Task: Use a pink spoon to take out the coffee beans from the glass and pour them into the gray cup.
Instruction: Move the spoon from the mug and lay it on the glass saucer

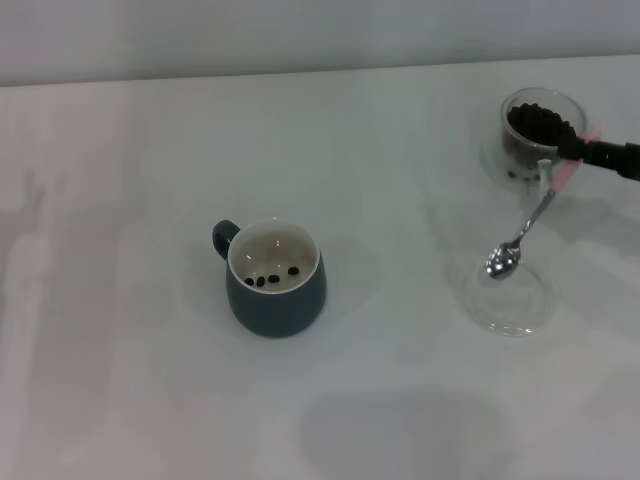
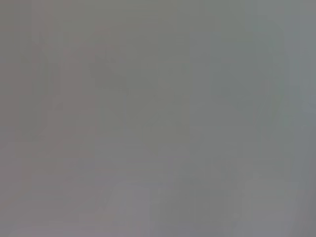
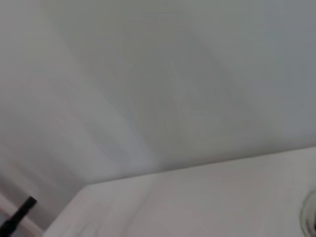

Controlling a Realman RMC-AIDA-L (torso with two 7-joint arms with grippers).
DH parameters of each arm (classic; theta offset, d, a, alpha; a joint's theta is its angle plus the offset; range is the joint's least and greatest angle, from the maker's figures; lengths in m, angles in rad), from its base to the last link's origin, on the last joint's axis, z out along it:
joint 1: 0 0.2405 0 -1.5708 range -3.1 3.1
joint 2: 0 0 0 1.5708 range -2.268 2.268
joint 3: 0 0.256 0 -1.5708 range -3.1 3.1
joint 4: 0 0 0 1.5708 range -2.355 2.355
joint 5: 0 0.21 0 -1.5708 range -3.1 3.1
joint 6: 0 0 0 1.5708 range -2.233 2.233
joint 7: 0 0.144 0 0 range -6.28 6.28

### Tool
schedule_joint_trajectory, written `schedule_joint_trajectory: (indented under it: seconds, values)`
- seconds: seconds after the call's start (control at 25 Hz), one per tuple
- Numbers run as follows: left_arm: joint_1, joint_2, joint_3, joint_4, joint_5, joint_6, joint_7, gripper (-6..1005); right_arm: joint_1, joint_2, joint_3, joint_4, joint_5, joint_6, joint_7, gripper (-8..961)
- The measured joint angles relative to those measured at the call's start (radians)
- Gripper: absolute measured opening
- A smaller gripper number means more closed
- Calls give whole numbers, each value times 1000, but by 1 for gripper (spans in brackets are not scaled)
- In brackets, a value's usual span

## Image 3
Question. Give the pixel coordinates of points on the glass saucer with loose beans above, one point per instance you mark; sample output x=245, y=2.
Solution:
x=308, y=214

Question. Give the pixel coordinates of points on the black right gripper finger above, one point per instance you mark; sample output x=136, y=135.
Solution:
x=19, y=213

